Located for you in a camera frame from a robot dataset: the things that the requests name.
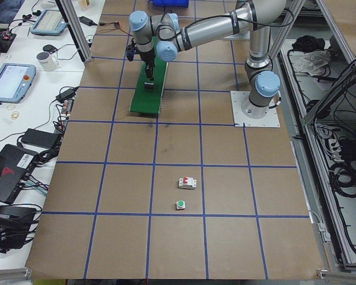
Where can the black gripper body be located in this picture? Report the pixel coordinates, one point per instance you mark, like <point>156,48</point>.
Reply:
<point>148,56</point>

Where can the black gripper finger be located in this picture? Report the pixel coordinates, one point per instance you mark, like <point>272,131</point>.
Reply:
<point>149,72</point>

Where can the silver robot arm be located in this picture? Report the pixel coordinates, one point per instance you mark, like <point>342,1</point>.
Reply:
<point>160,36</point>

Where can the green conveyor belt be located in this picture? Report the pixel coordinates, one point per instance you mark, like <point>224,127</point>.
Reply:
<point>147,98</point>

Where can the blue plastic bin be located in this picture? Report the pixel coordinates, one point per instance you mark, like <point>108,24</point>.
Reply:
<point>171,3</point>

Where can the white mug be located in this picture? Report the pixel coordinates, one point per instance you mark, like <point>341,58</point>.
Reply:
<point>47,61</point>

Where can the blue teach pendant far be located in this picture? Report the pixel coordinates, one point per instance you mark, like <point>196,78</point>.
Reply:
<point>49,23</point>

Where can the blue teach pendant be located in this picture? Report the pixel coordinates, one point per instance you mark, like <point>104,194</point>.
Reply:
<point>15,81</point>
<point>49,23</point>

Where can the white red circuit breaker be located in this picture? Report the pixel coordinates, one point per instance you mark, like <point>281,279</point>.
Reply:
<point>187,182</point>

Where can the black power adapter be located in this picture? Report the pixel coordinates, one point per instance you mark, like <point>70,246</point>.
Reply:
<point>41,138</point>

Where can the blue teach pendant near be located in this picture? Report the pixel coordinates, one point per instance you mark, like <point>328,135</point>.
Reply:
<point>15,81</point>

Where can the green push button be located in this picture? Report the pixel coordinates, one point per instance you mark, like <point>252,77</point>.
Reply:
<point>180,205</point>

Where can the black laptop red logo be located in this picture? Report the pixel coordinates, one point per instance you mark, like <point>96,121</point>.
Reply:
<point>19,165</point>

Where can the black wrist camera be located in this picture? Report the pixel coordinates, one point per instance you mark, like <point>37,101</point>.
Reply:
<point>131,50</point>

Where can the aluminium frame post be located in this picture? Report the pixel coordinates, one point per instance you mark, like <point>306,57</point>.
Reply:
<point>70,16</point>

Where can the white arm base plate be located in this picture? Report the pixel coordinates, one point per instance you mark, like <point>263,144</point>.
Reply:
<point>242,36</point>
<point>247,115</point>

